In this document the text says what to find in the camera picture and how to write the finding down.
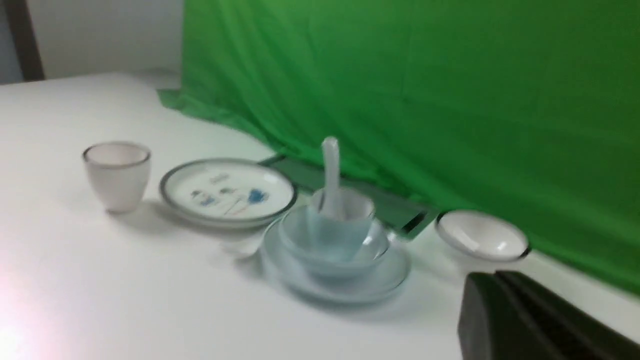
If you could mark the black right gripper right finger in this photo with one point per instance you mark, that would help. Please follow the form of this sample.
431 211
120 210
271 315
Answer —
566 330

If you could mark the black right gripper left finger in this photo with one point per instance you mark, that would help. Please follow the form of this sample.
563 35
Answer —
495 323

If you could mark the light blue shallow bowl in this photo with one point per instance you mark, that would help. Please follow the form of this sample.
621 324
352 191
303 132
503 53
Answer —
327 255

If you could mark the light blue small cup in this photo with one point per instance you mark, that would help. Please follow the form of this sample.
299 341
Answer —
346 230

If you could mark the white bowl dark rim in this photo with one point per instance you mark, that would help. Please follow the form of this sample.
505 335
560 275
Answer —
482 236

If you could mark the light blue plate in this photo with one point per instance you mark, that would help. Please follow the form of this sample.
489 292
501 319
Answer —
378 284

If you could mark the green backdrop cloth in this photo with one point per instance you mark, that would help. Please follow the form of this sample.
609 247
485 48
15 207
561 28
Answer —
524 109

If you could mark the white ceramic spoon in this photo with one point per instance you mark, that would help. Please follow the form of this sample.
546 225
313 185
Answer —
243 248

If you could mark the white patterned plate black rim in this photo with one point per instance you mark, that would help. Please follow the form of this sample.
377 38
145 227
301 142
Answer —
227 193

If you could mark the white cup dark rim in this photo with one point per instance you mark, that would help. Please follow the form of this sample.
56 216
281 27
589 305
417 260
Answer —
118 172

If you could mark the dark wooden post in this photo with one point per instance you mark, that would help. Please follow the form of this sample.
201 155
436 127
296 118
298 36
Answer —
21 26

